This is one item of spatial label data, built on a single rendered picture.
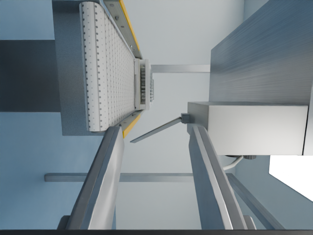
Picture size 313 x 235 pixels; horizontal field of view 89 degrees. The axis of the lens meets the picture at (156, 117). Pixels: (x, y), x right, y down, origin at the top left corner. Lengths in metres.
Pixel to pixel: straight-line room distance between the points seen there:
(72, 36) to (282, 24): 0.49
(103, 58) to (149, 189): 4.00
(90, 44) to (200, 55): 3.64
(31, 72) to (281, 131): 0.63
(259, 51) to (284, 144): 0.29
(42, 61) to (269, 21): 0.63
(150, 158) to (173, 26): 3.01
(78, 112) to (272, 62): 0.50
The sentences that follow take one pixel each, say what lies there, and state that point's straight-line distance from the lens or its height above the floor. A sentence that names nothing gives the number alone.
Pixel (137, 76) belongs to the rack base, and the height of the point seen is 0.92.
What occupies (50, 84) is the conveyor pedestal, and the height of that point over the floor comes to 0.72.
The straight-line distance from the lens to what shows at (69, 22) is 0.43.
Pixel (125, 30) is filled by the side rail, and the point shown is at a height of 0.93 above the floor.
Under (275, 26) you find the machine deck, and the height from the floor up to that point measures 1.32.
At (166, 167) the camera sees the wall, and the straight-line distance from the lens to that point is 4.01.
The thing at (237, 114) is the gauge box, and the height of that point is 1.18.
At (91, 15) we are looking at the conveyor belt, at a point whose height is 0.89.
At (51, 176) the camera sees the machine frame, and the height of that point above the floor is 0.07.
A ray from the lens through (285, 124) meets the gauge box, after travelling 0.41.
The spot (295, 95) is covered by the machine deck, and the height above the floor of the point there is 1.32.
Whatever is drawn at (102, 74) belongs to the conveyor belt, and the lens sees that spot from 0.36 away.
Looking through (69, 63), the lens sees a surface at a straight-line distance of 0.41.
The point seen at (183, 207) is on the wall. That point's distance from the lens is 4.56.
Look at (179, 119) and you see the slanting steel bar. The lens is 0.52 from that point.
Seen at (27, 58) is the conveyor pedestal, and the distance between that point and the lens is 0.59.
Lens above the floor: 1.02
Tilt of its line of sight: level
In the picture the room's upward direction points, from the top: 90 degrees clockwise
